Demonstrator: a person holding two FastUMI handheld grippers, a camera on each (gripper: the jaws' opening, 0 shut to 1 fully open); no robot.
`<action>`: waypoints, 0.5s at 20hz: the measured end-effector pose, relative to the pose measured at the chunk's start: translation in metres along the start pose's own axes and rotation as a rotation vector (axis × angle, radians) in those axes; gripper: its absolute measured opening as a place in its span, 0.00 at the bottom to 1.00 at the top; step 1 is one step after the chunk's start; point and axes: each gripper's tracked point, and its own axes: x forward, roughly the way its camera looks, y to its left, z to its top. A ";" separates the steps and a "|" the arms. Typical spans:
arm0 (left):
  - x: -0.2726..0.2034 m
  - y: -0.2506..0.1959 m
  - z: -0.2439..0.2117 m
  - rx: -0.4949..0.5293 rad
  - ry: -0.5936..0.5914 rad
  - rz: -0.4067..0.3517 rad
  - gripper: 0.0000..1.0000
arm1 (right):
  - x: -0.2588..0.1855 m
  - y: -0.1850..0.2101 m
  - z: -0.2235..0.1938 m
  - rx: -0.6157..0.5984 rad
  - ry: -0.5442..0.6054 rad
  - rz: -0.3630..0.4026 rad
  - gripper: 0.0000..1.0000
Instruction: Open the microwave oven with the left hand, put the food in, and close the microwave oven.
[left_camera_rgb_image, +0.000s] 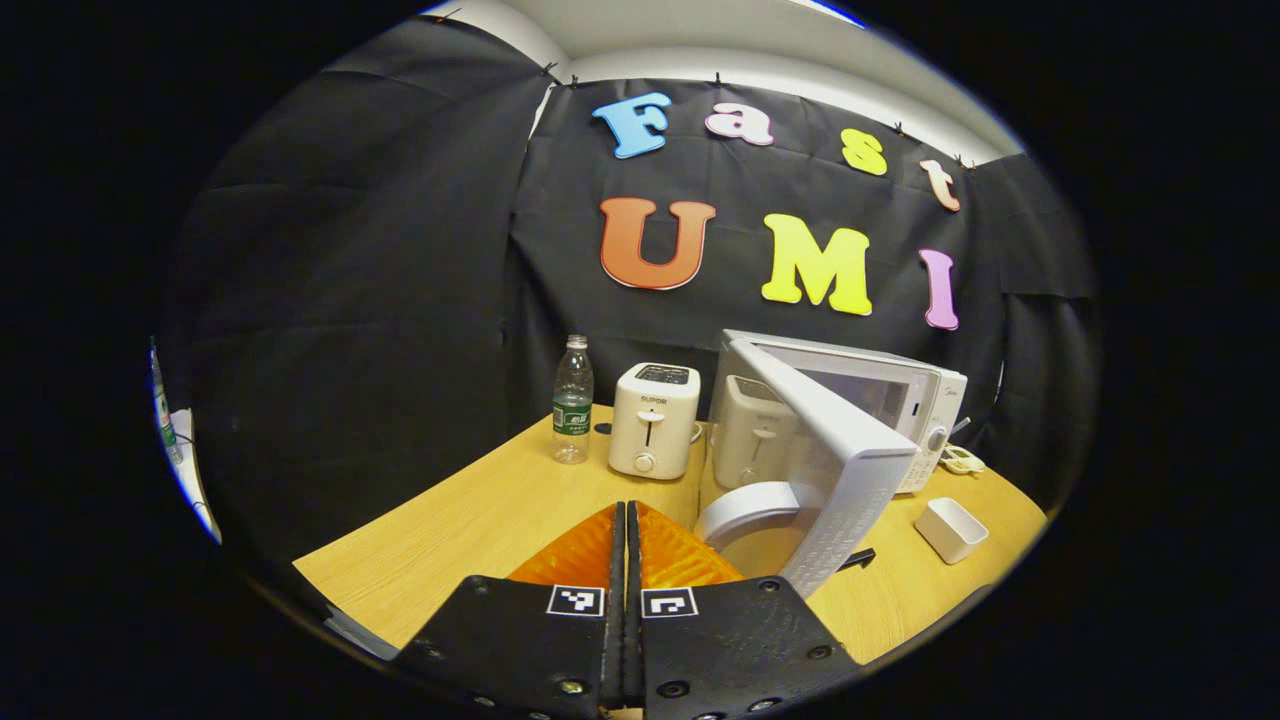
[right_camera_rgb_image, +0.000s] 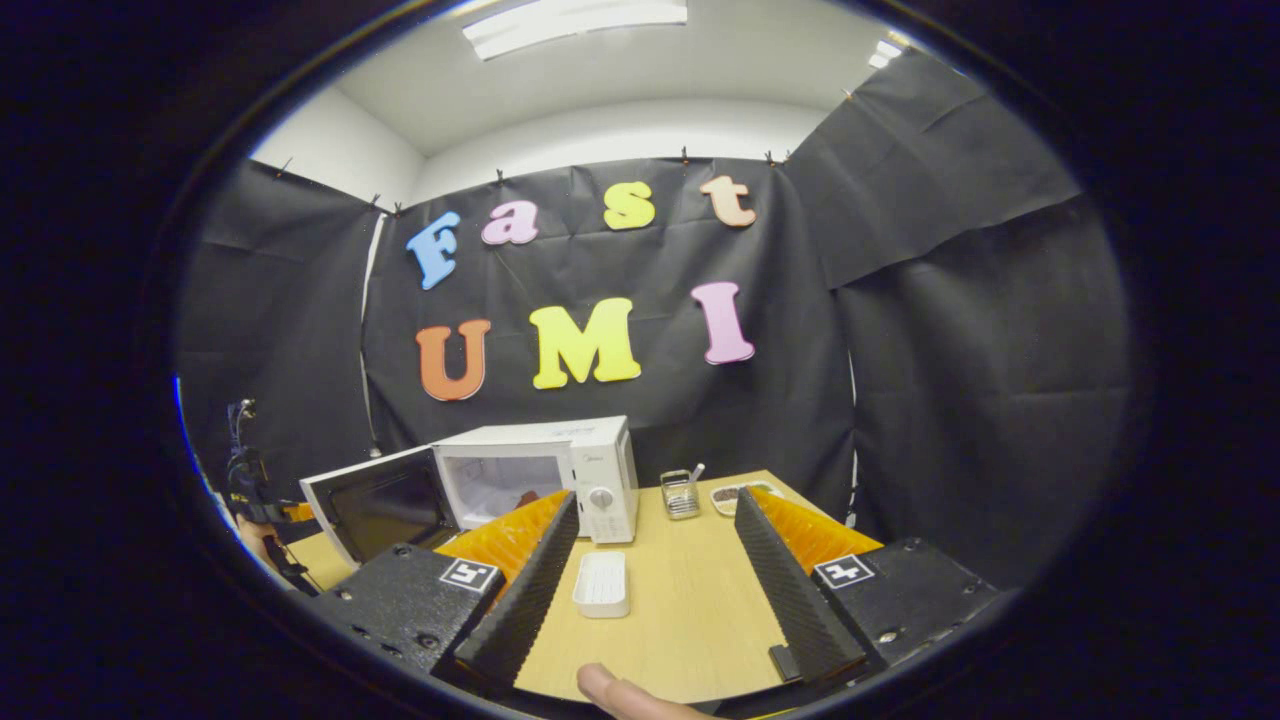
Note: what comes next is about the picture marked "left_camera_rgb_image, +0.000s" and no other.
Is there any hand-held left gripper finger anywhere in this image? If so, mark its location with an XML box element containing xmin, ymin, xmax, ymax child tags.
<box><xmin>392</xmin><ymin>500</ymin><xmax>628</xmax><ymax>720</ymax></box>
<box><xmin>627</xmin><ymin>500</ymin><xmax>863</xmax><ymax>720</ymax></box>

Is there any white microwave oven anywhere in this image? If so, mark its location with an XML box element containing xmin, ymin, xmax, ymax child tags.
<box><xmin>695</xmin><ymin>329</ymin><xmax>969</xmax><ymax>599</ymax></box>

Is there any white toaster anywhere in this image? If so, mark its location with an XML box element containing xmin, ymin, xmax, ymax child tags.
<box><xmin>608</xmin><ymin>362</ymin><xmax>702</xmax><ymax>481</ymax></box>

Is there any clear plastic water bottle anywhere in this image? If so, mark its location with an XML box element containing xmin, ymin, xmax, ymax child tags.
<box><xmin>148</xmin><ymin>338</ymin><xmax>187</xmax><ymax>466</ymax></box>
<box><xmin>552</xmin><ymin>334</ymin><xmax>595</xmax><ymax>466</ymax></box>

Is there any white rectangular dish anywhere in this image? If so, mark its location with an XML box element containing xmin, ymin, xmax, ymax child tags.
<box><xmin>914</xmin><ymin>497</ymin><xmax>990</xmax><ymax>565</ymax></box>

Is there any black backdrop cloth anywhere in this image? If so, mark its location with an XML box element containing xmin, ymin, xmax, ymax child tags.
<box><xmin>160</xmin><ymin>15</ymin><xmax>1101</xmax><ymax>591</ymax></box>

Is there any white side table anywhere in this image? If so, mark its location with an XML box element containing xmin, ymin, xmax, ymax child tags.
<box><xmin>165</xmin><ymin>408</ymin><xmax>223</xmax><ymax>546</ymax></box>

